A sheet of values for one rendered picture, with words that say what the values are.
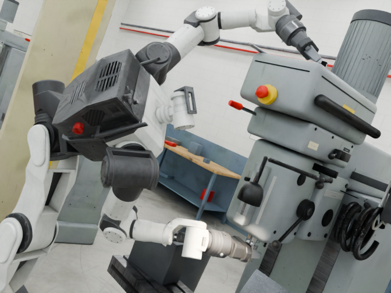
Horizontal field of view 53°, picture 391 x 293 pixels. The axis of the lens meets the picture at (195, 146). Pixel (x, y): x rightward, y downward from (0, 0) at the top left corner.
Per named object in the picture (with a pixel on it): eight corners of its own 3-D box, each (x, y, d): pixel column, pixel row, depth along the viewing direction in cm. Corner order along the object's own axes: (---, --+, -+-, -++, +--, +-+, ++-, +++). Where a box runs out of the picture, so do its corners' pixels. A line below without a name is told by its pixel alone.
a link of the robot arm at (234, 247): (256, 245, 131) (227, 239, 126) (245, 271, 132) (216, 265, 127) (238, 229, 142) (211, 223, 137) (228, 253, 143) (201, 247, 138)
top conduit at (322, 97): (322, 107, 109) (327, 95, 109) (309, 103, 112) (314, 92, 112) (379, 140, 140) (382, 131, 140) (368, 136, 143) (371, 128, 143)
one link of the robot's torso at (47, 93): (22, 84, 139) (60, 71, 133) (49, 91, 151) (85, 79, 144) (29, 160, 135) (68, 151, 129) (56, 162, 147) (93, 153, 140)
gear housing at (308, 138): (301, 153, 118) (314, 122, 117) (243, 131, 135) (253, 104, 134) (347, 170, 141) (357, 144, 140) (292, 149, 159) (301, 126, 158)
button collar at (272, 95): (269, 105, 115) (276, 86, 115) (254, 100, 120) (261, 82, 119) (273, 107, 117) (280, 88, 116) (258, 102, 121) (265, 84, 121)
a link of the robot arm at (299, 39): (303, 66, 143) (284, 45, 148) (324, 47, 140) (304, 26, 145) (292, 55, 132) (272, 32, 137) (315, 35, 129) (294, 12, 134)
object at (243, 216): (241, 225, 127) (265, 165, 125) (233, 220, 130) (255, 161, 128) (248, 225, 130) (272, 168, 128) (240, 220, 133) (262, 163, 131)
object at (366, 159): (323, 182, 135) (345, 129, 133) (273, 161, 151) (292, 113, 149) (397, 204, 191) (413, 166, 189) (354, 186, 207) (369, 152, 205)
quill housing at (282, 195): (264, 246, 124) (302, 153, 122) (220, 218, 139) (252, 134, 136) (294, 247, 138) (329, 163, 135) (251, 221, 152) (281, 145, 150)
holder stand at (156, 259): (161, 285, 162) (177, 242, 160) (127, 259, 175) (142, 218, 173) (178, 281, 172) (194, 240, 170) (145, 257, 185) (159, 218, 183)
